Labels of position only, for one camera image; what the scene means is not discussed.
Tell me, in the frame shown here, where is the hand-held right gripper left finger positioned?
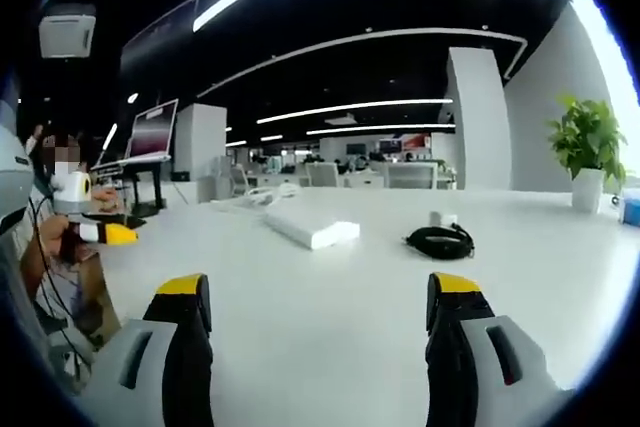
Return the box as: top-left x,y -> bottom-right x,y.
74,272 -> 217,427

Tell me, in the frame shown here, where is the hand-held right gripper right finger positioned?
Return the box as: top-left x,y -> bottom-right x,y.
424,271 -> 577,427

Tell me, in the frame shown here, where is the white charger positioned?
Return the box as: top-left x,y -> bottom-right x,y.
428,210 -> 459,229

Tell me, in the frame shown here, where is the white power strip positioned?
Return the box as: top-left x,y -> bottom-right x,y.
263,195 -> 362,251

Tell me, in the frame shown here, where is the white desk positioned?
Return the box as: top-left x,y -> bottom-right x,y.
92,184 -> 640,427

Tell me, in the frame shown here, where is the person's left hand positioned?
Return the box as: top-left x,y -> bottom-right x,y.
30,215 -> 77,266

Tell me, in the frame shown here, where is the black laptop stand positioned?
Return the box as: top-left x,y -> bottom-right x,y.
91,155 -> 172,229

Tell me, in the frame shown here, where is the white worn device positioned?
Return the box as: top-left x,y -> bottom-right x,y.
0,124 -> 35,237

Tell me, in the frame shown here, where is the brown bag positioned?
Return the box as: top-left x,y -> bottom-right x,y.
58,245 -> 123,351

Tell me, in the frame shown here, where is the open laptop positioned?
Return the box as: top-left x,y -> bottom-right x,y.
123,98 -> 180,164

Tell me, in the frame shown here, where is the person's grey clothing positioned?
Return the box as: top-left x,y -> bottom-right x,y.
0,231 -> 97,398

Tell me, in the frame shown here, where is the white mesh office chair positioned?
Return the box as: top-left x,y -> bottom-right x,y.
303,162 -> 342,189
228,164 -> 252,197
383,161 -> 440,191

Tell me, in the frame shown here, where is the ceiling air conditioner unit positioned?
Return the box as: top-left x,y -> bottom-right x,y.
38,3 -> 98,60

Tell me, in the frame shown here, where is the hanging dark screen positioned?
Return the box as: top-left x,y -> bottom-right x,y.
118,0 -> 200,86

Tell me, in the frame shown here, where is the blue box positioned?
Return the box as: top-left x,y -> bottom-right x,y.
618,191 -> 640,226

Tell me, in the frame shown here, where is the green plant in white pot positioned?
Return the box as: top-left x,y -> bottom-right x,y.
546,93 -> 630,214

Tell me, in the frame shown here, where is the thin black cable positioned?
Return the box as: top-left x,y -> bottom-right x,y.
25,195 -> 97,353

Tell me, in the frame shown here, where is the coiled black charger cable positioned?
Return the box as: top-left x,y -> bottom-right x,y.
401,223 -> 476,262

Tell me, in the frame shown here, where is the white power strip cable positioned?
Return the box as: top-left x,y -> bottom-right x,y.
208,184 -> 304,214

